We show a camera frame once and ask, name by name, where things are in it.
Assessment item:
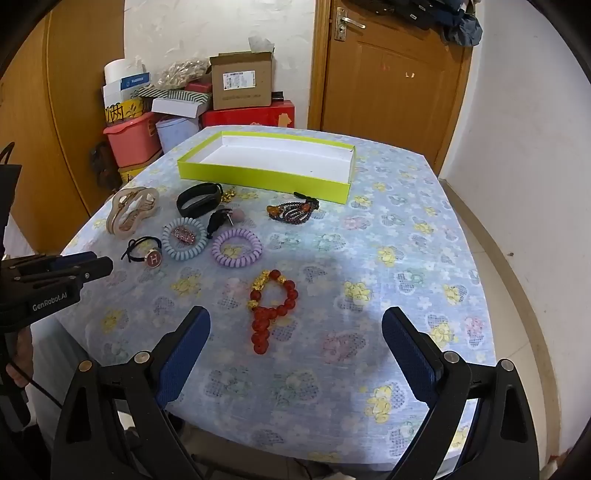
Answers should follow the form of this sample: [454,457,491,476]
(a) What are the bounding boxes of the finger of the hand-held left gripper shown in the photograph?
[46,251,99,271]
[0,257,114,289]

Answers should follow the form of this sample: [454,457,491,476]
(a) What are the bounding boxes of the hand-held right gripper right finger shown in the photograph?
[381,306,541,480]

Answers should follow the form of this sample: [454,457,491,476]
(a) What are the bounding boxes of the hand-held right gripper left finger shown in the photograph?
[50,306,213,480]

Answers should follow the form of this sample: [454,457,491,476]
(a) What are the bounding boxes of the beige hair claw clip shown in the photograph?
[106,186,160,240]

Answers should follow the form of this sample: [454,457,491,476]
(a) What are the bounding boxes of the black round-charm hair tie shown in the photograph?
[121,236,165,268]

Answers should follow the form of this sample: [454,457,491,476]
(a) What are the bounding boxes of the blue spiral hair tie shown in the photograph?
[161,217,208,262]

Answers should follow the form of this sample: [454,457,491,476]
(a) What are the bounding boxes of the red bead bracelet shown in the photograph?
[249,270,301,355]

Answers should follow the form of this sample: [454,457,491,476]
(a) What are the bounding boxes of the purple spiral hair tie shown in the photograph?
[211,228,263,269]

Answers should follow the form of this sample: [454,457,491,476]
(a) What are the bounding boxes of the black wristband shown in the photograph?
[176,183,223,219]

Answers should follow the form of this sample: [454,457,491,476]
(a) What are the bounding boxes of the black hair tie pink bead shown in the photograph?
[206,209,247,239]

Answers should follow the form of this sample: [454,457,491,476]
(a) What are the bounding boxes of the dark brown beaded bracelet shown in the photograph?
[268,192,320,227]

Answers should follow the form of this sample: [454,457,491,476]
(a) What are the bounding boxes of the green cardboard box tray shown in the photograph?
[177,130,356,204]

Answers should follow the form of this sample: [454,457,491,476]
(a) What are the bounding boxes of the person's left hand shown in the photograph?
[6,329,33,388]

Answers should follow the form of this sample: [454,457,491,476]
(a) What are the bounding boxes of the yellow plastic tub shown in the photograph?
[117,164,153,185]

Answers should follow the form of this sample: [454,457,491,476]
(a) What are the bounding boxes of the pink plastic bin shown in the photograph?
[103,111,163,168]

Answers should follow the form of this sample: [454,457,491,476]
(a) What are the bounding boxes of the wooden wardrobe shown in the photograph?
[0,0,125,254]

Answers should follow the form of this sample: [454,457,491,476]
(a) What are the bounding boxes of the yellow printed container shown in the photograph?
[104,96,144,126]

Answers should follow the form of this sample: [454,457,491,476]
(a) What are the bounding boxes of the light blue round container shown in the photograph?
[156,116,200,155]

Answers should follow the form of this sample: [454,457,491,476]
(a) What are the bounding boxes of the white flat box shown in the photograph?
[151,97,211,120]

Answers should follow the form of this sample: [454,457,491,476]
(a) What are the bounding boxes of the blue and white box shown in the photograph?
[102,73,153,109]

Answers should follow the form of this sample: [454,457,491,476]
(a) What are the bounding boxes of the green striped flat box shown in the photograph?
[139,88,213,104]

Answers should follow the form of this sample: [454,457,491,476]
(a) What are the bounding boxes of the white paper roll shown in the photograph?
[103,58,139,86]

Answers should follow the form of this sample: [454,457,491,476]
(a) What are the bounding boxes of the clear bag of nuts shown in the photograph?
[157,59,213,90]

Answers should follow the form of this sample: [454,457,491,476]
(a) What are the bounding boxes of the large red gift box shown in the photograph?
[201,100,296,129]

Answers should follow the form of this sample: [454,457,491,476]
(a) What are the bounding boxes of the brown cardboard box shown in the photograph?
[209,52,274,111]

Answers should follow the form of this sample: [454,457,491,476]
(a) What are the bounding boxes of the wooden door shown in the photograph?
[320,0,474,171]

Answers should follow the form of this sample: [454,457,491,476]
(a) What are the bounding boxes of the hanging grey clothes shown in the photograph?
[438,9,483,47]

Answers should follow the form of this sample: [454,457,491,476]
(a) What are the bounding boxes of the metal door handle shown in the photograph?
[336,7,366,42]

